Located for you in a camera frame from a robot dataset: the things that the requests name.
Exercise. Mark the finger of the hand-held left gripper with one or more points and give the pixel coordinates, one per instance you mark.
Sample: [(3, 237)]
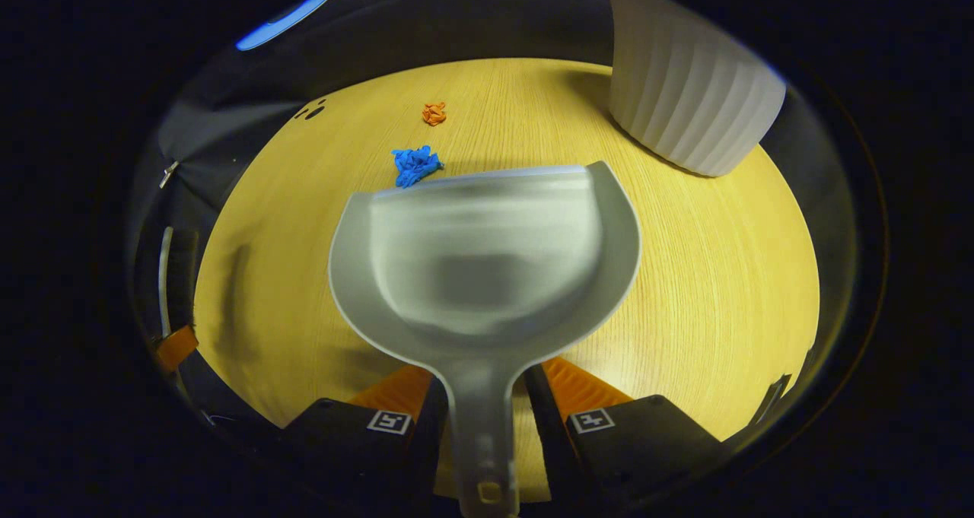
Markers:
[(176, 348)]

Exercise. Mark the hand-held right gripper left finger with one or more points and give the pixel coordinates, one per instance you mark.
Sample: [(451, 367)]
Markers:
[(358, 442)]

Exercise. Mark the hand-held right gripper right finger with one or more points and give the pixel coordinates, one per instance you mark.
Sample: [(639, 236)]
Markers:
[(647, 442)]

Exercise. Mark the white dustpan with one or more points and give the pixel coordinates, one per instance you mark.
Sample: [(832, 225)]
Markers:
[(487, 274)]

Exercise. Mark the blue paper scrap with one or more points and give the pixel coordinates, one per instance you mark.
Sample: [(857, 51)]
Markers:
[(415, 166)]

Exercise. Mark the orange paper scrap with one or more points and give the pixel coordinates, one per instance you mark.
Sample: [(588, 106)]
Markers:
[(434, 113)]

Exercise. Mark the white ribbed garbage bin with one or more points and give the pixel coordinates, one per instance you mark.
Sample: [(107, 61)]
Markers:
[(685, 84)]

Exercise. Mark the silver metal clip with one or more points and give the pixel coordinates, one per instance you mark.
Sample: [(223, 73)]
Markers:
[(169, 173)]

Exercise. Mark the black backdrop cloth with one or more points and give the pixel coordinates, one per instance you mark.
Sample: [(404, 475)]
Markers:
[(456, 23)]

